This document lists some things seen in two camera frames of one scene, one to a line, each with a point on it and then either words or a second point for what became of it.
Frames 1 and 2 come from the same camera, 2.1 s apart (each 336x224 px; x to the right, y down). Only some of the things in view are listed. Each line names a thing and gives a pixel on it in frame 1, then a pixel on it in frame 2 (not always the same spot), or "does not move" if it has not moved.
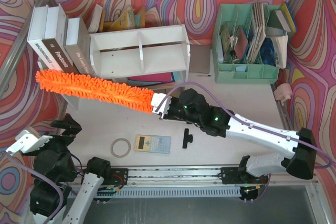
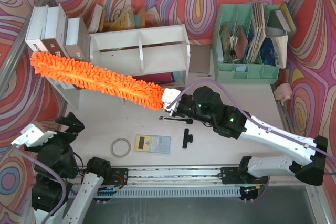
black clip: x=187 y=138 does not move
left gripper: x=56 y=140 does not move
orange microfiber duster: x=82 y=85 → x=87 y=75
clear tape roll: x=118 y=156 does not move
